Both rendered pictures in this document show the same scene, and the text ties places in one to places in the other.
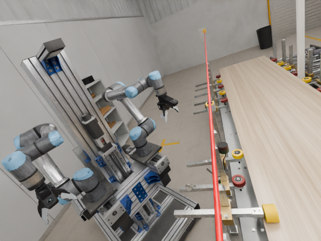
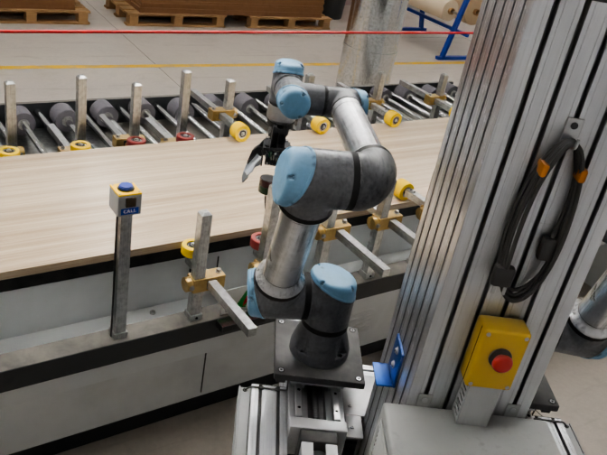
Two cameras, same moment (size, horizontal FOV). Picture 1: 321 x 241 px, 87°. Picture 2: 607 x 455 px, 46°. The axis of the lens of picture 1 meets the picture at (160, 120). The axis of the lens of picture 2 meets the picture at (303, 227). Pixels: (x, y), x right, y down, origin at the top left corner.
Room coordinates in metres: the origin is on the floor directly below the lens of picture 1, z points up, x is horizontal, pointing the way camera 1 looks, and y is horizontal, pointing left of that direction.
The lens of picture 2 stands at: (2.62, 0.82, 2.17)
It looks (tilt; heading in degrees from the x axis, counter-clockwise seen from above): 29 degrees down; 208
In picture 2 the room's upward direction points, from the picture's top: 11 degrees clockwise
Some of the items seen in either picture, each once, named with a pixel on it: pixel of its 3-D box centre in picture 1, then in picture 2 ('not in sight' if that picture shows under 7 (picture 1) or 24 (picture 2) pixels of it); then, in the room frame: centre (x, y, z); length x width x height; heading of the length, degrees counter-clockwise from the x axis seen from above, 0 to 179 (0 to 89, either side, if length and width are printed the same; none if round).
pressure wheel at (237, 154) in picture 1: (238, 157); (191, 257); (0.98, -0.44, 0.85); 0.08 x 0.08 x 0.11
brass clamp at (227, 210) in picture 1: (226, 210); (331, 230); (0.59, -0.14, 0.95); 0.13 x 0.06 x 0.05; 157
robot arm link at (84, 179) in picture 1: (84, 179); not in sight; (1.01, 0.65, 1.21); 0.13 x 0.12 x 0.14; 117
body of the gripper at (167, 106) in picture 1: (164, 101); (276, 142); (1.15, -0.08, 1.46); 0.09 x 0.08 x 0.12; 34
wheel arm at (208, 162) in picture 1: (212, 161); (219, 292); (1.06, -0.26, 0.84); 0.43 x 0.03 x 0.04; 67
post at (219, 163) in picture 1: (222, 173); (266, 247); (0.84, -0.24, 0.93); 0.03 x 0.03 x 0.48; 67
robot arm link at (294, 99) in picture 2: (144, 83); (299, 98); (1.21, 0.00, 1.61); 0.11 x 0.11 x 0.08; 41
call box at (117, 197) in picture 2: (210, 106); (125, 199); (1.31, -0.44, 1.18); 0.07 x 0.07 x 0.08; 67
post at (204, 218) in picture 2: (220, 154); (198, 275); (1.07, -0.34, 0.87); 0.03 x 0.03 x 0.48; 67
